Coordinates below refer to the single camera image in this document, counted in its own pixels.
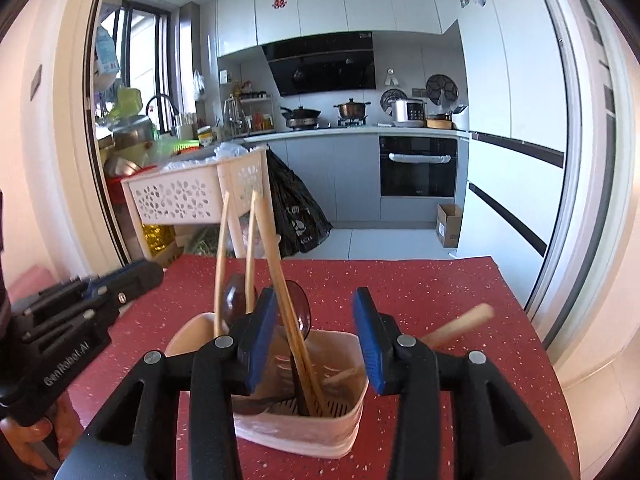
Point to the bamboo chopstick blue pattern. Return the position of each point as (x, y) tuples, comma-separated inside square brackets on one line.
[(303, 369)]

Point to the black built-in oven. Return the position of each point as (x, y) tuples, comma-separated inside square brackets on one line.
[(418, 166)]

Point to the white refrigerator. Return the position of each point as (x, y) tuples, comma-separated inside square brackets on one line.
[(518, 122)]

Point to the dark plastic spoon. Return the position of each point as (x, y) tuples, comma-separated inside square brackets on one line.
[(235, 301), (245, 405), (301, 308)]

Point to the kitchen faucet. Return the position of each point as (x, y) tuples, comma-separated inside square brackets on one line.
[(162, 106)]

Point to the white plastic utensil caddy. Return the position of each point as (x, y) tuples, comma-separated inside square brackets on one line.
[(270, 416)]

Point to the white upper cabinets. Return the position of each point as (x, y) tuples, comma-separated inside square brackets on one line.
[(244, 24)]

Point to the person left hand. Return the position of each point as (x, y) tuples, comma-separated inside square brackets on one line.
[(66, 425)]

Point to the steel cooking pot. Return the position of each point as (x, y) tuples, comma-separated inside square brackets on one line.
[(352, 111)]

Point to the black plastic bag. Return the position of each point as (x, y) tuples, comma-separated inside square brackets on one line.
[(300, 221)]

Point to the black wok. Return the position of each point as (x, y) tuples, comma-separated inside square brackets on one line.
[(300, 118)]

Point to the pink perforated storage cart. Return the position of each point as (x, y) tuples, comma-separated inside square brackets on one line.
[(198, 194)]

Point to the silver rice cooker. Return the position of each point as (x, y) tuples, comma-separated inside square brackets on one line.
[(409, 113)]

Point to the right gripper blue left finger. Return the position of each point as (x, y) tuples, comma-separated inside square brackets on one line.
[(228, 366)]

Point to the cardboard box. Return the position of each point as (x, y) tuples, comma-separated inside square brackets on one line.
[(448, 224)]

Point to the black range hood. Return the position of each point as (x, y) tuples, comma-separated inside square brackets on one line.
[(339, 61)]

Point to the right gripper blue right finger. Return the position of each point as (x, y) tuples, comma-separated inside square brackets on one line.
[(398, 364)]

